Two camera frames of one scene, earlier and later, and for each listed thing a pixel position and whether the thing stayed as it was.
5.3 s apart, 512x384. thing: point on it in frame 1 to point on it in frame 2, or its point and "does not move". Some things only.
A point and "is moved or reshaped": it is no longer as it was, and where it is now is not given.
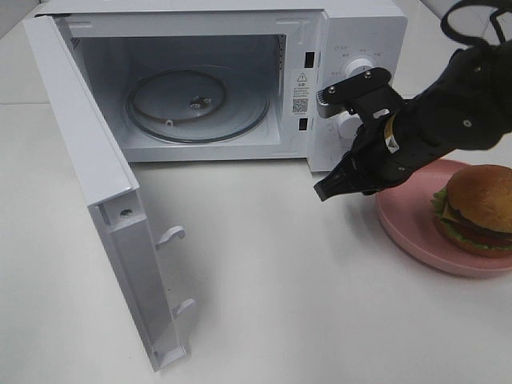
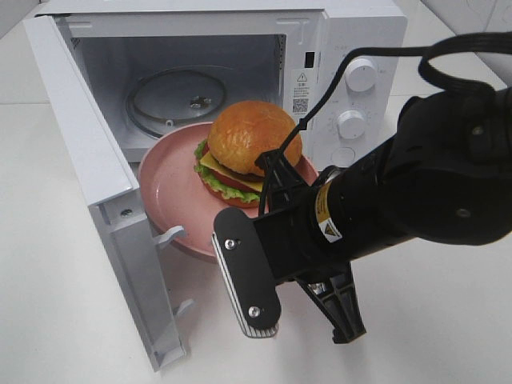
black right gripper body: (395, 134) to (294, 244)
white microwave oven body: (231, 82) does not move
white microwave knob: (347, 125) does not move
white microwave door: (134, 251) does not move
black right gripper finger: (351, 175) to (334, 294)
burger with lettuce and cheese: (474, 211) is moved or reshaped
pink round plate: (405, 210) to (178, 206)
